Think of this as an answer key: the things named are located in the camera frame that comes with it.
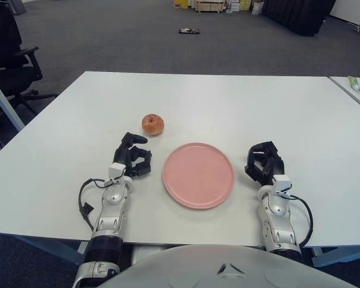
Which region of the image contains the grey desk leg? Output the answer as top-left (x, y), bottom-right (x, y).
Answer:
top-left (0, 61), bottom-right (25, 133)

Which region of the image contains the wooden crate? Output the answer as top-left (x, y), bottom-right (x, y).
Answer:
top-left (196, 0), bottom-right (226, 14)

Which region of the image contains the black cabinet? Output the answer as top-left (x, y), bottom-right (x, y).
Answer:
top-left (262, 0), bottom-right (337, 37)

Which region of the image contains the red yellow apple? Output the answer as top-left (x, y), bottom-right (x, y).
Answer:
top-left (142, 113), bottom-right (165, 137)

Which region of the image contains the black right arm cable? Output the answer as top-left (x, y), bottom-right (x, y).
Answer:
top-left (289, 194), bottom-right (314, 248)

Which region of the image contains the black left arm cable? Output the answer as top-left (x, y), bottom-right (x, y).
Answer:
top-left (78, 178), bottom-right (112, 232)

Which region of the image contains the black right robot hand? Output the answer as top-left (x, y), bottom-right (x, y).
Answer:
top-left (243, 140), bottom-right (292, 193)

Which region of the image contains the grey robot torso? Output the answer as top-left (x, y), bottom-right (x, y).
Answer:
top-left (101, 243), bottom-right (360, 288)

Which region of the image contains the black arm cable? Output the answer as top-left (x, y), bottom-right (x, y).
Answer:
top-left (289, 194), bottom-right (314, 248)
top-left (78, 178), bottom-right (112, 232)

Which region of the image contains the black office chair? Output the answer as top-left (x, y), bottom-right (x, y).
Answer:
top-left (0, 4), bottom-right (59, 127)

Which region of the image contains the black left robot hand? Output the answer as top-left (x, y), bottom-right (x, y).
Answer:
top-left (109, 131), bottom-right (153, 181)

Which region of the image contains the pink round plate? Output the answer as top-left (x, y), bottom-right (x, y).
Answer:
top-left (162, 142), bottom-right (236, 210)

